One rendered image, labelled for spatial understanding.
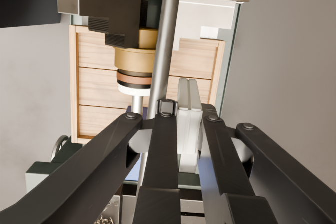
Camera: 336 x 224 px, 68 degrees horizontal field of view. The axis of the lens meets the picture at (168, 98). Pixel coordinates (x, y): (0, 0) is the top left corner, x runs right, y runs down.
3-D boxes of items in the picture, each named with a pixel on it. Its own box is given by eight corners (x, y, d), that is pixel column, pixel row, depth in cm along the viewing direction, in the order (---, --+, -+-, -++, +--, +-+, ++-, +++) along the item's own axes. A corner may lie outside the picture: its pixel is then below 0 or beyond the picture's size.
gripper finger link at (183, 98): (184, 155, 15) (172, 154, 15) (184, 111, 22) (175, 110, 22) (190, 109, 14) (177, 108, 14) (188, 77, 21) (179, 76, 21)
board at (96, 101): (75, 24, 60) (68, 25, 56) (222, 39, 61) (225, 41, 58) (76, 135, 69) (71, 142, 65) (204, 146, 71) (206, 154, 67)
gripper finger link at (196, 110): (190, 109, 14) (203, 110, 14) (188, 78, 21) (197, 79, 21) (184, 154, 15) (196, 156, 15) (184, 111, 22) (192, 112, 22)
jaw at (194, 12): (166, -31, 34) (251, -22, 34) (168, -25, 39) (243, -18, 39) (158, 49, 38) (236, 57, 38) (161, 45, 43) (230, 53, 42)
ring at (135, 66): (106, 25, 35) (105, 88, 38) (172, 32, 35) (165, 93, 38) (118, 23, 44) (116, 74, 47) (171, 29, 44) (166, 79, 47)
